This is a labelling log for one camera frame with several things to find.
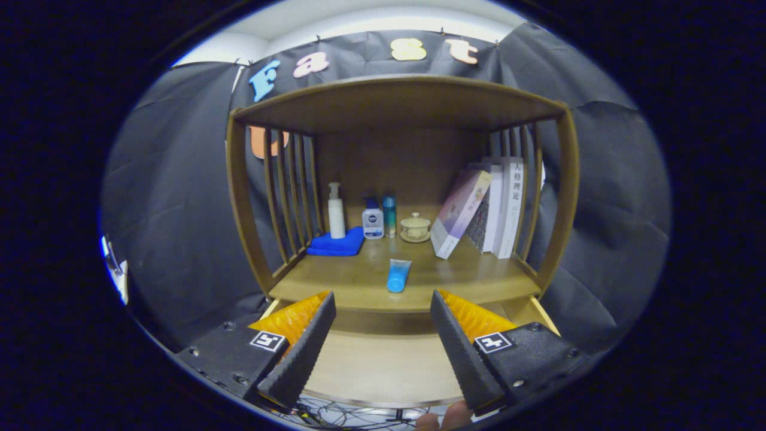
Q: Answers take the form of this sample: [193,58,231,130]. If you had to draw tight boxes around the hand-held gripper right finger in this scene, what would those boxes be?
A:
[430,289,590,417]

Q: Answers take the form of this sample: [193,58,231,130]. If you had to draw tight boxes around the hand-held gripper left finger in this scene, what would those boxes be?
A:
[175,291,337,411]

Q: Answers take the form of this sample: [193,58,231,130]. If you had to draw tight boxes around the wooden drawer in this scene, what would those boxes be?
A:
[260,296,561,411]

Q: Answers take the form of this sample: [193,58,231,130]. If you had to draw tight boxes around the blue tube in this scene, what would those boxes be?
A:
[387,259,412,293]

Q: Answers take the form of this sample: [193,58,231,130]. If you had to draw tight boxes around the wooden countertop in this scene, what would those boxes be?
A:
[269,236,542,313]

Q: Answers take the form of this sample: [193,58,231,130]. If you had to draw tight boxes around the wooden cabinet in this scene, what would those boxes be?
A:
[226,75,580,327]

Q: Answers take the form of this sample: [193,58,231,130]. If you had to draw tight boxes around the folded blue cloth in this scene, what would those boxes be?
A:
[306,226,366,257]

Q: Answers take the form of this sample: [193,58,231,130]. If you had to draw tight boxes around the grey patterned book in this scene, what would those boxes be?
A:
[466,163,503,254]

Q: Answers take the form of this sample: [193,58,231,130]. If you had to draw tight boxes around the white pump bottle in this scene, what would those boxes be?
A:
[327,182,346,239]

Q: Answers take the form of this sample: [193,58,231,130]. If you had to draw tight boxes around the beige lidded teacup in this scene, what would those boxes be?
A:
[400,212,431,244]

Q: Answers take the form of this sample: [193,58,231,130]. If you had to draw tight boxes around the purple and white book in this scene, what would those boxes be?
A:
[430,169,493,260]

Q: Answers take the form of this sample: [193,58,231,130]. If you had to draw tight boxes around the white lotion bottle blue cap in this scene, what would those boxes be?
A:
[361,196,385,240]

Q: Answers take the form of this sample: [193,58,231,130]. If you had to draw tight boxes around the black backdrop cloth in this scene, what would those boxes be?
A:
[102,24,671,354]

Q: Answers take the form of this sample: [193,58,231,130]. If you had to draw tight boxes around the black cables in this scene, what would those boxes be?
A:
[281,395,455,430]

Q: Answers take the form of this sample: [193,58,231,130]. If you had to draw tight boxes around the white wall shelf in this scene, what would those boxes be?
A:
[103,236,130,306]

